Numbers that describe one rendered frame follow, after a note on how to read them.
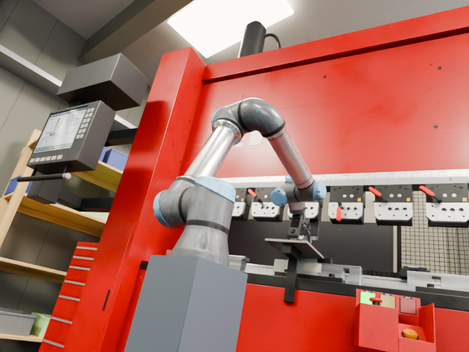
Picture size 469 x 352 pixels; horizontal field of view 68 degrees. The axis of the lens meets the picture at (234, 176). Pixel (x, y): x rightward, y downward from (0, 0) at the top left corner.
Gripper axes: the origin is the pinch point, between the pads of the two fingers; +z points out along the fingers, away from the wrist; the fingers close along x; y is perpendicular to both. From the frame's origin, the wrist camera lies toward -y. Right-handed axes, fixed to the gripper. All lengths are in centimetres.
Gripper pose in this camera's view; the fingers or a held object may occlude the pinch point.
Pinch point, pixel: (301, 251)
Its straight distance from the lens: 164.0
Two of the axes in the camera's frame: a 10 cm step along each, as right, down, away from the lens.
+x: -8.7, 0.4, 4.8
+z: 1.5, 9.7, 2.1
